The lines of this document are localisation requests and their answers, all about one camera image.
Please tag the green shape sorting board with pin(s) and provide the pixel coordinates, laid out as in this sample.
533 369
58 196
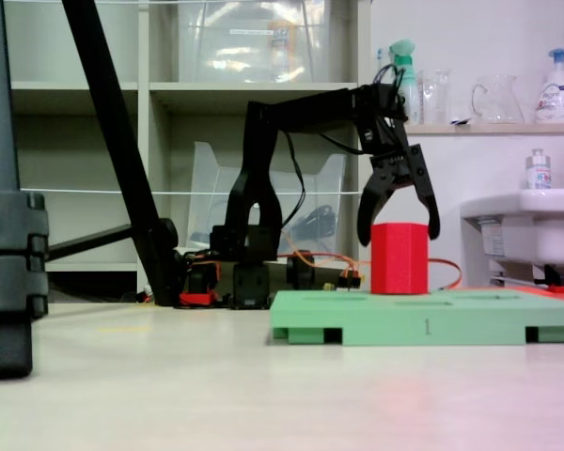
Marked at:
404 319

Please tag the green spray bottle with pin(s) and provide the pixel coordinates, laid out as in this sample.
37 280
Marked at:
411 94

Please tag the beige shelf unit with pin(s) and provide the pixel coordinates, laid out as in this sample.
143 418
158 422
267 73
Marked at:
143 141

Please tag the small red flat part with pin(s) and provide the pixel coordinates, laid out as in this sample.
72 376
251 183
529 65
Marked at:
561 289

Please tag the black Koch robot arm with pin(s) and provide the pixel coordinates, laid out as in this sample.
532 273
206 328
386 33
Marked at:
258 164

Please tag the clear glass pitcher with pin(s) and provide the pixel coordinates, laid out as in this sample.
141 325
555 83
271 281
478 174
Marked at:
498 101

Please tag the small clear sanitizer bottle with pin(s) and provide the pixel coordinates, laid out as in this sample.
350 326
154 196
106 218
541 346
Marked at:
539 176

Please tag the black slanted tripod leg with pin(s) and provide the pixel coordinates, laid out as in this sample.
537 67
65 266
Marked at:
113 117

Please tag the black table clamp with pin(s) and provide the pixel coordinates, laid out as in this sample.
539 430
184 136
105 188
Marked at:
301 272

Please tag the small blue white packet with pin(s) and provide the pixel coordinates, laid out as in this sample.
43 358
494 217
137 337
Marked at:
459 121

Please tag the blue white toothbrush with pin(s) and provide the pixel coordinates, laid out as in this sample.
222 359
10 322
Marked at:
380 58

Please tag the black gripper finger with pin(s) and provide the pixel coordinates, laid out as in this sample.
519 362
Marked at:
369 206
423 183

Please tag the clear measuring beaker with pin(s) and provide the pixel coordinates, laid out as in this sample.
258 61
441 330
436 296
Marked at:
434 98

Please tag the clear plastic storage box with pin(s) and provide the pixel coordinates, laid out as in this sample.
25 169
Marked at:
244 47

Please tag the white foam soap bottle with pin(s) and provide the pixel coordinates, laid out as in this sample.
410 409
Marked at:
557 98

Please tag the red octagonal pillar block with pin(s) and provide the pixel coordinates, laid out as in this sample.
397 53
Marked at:
399 263

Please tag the black thin tripod brace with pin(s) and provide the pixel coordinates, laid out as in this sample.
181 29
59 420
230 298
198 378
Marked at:
89 242

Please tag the grey tripod leg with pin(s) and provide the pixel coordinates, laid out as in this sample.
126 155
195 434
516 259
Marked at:
2 235

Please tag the circuit board with connectors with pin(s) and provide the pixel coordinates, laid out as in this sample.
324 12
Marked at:
350 281

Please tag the red base clamp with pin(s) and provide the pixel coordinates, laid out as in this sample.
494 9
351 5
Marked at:
197 297

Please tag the white sink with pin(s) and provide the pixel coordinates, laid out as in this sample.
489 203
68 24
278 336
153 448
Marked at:
545 225

